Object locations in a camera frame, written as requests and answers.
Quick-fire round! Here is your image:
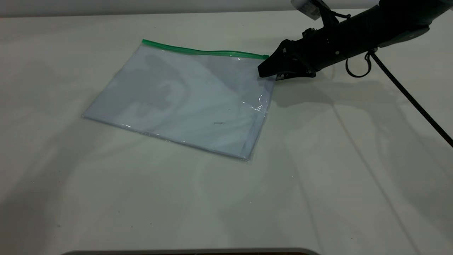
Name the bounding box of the black straight cable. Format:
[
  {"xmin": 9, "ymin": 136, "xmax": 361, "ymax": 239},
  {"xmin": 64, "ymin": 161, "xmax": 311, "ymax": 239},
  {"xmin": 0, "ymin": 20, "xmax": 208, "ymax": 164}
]
[{"xmin": 368, "ymin": 51, "xmax": 453, "ymax": 148}]

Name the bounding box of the dark rounded robot base edge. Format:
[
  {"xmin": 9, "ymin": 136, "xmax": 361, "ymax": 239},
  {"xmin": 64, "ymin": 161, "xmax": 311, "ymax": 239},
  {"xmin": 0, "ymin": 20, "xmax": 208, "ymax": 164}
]
[{"xmin": 60, "ymin": 248, "xmax": 321, "ymax": 255}]

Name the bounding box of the transparent zip bag green zipper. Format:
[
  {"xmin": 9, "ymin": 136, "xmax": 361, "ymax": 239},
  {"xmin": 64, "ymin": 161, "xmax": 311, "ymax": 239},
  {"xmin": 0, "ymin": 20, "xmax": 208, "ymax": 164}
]
[{"xmin": 81, "ymin": 38, "xmax": 277, "ymax": 163}]

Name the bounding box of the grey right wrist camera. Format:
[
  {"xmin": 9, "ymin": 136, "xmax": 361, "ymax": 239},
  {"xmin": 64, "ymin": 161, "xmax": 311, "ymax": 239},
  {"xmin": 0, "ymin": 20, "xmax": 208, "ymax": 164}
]
[{"xmin": 291, "ymin": 0, "xmax": 351, "ymax": 28}]

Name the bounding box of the black looped cable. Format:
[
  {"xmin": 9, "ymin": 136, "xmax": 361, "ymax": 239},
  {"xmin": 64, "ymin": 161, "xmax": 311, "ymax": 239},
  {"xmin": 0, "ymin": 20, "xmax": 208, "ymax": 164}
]
[{"xmin": 345, "ymin": 52, "xmax": 373, "ymax": 78}]

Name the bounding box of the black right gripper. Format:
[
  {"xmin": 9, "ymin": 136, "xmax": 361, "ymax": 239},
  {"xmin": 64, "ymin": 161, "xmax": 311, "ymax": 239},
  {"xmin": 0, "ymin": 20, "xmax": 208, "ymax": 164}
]
[{"xmin": 257, "ymin": 10, "xmax": 381, "ymax": 81}]

